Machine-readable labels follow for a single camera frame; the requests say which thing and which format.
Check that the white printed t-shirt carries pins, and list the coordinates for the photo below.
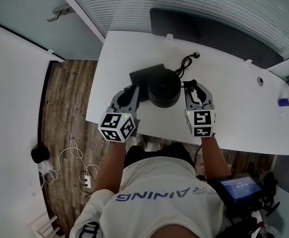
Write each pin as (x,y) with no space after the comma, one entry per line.
(159,219)

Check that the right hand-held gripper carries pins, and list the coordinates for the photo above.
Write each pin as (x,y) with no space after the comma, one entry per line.
(202,123)

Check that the frosted glass door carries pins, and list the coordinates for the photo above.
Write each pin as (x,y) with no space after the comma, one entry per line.
(22,4)

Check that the black square base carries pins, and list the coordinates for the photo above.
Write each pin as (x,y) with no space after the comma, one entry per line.
(144,76)

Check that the white metal rack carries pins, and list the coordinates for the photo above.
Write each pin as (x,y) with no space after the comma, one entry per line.
(43,225)

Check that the person's left forearm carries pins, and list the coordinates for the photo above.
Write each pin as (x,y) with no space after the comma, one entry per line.
(109,162)

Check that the white partition clip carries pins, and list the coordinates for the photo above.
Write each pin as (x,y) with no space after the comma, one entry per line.
(169,36)
(248,61)

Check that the black tablet with lit screen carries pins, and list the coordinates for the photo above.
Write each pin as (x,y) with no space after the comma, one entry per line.
(241,187)

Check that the white blue spray bottle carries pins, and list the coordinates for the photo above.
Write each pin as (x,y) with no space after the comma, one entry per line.
(286,101)

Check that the black shorts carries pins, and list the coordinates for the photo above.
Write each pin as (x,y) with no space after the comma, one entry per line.
(139,155)

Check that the black equipment stand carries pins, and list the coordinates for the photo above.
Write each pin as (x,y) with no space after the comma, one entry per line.
(270,180)

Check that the white power strip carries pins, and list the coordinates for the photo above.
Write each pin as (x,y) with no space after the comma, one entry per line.
(87,181)

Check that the black pot with handle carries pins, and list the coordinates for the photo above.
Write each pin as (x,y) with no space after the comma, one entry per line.
(164,88)

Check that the clear plastic bag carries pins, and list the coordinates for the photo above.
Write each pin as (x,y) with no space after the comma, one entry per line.
(45,168)

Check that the black round pouch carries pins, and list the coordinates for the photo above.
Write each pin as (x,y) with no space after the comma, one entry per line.
(40,154)

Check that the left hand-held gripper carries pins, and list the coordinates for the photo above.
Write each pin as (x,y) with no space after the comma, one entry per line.
(117,126)

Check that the wide black desk partition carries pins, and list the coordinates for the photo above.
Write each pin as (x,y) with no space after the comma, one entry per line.
(208,31)

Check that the person's right forearm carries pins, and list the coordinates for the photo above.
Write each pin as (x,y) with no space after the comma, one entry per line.
(213,157)

